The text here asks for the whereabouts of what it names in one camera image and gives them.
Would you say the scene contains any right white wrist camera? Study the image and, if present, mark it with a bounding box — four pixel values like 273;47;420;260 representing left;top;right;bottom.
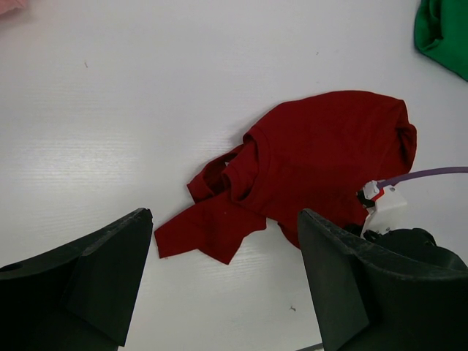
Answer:
357;181;407;240

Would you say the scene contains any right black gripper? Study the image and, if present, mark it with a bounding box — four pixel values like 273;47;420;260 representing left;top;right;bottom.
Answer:
343;225;457;271

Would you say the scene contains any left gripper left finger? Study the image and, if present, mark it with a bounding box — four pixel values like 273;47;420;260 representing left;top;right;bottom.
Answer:
1;208;153;350

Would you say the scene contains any pink t shirt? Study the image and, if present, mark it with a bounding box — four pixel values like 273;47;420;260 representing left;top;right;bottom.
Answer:
0;0;29;15

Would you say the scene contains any folded green t shirt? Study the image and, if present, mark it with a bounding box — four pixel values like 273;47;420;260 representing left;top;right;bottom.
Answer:
414;0;467;80

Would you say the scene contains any dark red t shirt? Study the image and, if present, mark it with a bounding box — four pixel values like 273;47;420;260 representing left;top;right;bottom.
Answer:
155;91;417;264

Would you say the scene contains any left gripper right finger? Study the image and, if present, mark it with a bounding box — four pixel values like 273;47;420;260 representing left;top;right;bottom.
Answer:
298;209;467;350

